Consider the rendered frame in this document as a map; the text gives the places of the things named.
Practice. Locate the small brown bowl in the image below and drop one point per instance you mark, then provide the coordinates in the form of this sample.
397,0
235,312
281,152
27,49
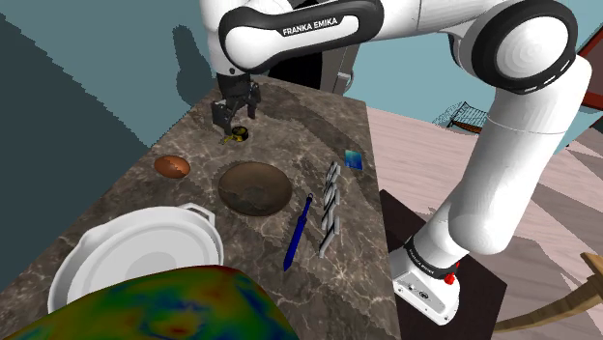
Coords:
172,166

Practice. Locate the blue pen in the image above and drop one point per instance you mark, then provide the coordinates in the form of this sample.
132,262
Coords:
297,235

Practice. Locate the red framed picture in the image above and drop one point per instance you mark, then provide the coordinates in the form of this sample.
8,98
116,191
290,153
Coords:
594,66

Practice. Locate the curved wooden furniture piece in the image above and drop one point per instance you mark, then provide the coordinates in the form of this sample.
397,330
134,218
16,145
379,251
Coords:
560,306

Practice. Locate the large dark brown bowl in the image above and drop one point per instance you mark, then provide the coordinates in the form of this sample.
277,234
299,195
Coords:
255,189

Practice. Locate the dark robot stand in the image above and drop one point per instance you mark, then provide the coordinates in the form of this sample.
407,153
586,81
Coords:
476,301

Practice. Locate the small black and yellow cup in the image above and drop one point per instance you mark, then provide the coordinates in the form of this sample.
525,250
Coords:
240,133

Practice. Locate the blue-green square tile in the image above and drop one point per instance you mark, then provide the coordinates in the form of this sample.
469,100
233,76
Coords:
353,159

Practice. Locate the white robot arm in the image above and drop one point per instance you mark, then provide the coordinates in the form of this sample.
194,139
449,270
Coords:
508,165

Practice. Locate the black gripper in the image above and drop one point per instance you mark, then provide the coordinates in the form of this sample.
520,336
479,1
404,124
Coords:
235,89

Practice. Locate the grey door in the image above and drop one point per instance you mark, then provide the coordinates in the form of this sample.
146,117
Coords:
337,66

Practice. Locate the multicoloured rounded object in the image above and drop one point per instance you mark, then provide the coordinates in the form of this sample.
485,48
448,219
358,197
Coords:
165,306

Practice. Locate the grey zigzag metal tool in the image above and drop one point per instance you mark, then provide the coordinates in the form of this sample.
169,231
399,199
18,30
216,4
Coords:
330,207

